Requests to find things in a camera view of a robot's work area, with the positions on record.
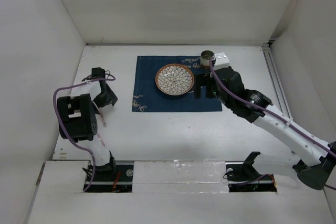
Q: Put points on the dark blue cloth placemat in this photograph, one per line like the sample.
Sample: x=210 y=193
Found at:
x=148 y=98

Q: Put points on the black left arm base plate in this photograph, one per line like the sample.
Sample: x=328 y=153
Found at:
x=110 y=178

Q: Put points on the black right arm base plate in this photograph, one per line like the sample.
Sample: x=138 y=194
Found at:
x=242 y=177

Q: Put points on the white cup with cork base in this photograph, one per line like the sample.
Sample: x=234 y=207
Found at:
x=205 y=58

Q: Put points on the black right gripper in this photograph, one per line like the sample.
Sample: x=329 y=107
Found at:
x=202 y=80

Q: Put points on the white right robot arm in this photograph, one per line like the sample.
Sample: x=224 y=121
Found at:
x=245 y=103

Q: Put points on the aluminium rail on right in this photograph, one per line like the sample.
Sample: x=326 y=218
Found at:
x=275 y=82

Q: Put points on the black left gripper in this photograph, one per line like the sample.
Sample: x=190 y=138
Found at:
x=110 y=99

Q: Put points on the pink handled knife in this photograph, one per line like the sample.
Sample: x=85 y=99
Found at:
x=103 y=117

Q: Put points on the pink handled fork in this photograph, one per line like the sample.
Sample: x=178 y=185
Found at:
x=102 y=140

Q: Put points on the floral patterned ceramic bowl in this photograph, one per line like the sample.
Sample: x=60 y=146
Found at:
x=174 y=79

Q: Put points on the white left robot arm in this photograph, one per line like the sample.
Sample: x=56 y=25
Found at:
x=77 y=115

